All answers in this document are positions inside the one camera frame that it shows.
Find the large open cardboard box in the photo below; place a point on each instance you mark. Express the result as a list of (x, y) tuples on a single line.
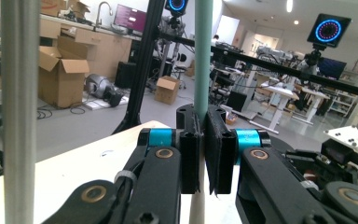
[(60, 81)]

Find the purple lit monitor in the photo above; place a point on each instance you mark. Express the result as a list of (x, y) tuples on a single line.
[(130, 18)]

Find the wooden counter cabinets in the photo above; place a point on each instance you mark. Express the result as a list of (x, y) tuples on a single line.
[(105, 49)]

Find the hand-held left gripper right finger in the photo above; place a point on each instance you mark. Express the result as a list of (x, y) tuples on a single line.
[(220, 161)]

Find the small cardboard box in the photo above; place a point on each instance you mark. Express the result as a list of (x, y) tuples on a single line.
[(167, 90)]

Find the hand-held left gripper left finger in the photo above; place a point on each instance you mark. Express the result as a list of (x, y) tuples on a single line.
[(189, 155)]

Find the blue lit monitor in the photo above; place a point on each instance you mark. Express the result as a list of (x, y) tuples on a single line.
[(332, 68)]

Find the black frame post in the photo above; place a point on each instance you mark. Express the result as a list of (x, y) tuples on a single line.
[(143, 62)]

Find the white work desk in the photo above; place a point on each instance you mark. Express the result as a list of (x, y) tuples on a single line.
[(279, 93)]

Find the silver metal pole stand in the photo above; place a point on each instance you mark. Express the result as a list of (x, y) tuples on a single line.
[(20, 109)]

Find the white shelf unit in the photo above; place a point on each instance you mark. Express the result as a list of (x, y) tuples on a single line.
[(343, 102)]

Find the silver round machine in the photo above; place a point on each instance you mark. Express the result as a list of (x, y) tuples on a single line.
[(98, 85)]

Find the white flat board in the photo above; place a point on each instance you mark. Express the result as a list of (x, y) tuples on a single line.
[(96, 105)]

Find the black crossbar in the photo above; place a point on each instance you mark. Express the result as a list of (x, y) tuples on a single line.
[(276, 67)]

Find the black floor box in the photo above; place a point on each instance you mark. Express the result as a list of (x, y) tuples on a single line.
[(125, 74)]

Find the silver faucet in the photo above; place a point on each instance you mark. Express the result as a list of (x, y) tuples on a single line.
[(103, 12)]

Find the white grid mat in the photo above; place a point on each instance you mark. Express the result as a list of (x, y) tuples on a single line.
[(74, 168)]

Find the black office chair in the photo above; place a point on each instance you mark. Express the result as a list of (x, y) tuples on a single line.
[(181, 67)]

